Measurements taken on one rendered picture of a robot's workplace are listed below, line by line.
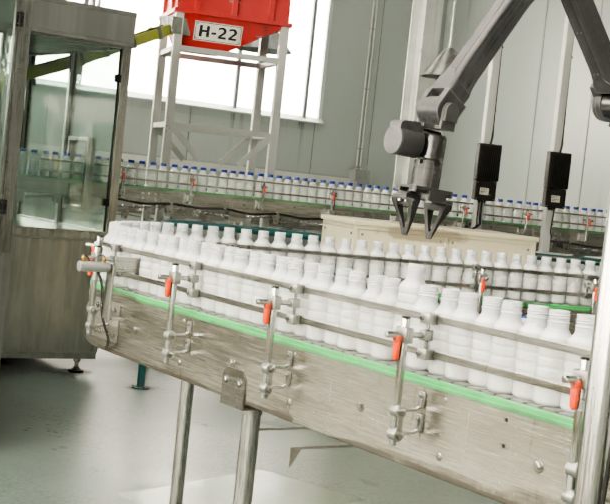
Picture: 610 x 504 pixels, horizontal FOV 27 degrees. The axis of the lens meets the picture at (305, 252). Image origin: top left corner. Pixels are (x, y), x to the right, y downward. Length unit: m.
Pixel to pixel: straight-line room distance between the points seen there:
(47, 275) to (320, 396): 5.34
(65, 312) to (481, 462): 5.87
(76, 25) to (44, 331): 1.89
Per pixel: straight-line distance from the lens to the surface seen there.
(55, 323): 7.95
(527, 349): 2.23
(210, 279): 3.10
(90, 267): 3.38
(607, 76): 2.80
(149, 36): 9.17
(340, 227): 6.96
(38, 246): 7.84
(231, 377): 2.94
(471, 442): 2.30
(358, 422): 2.55
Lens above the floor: 1.33
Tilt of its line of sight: 3 degrees down
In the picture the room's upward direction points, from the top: 6 degrees clockwise
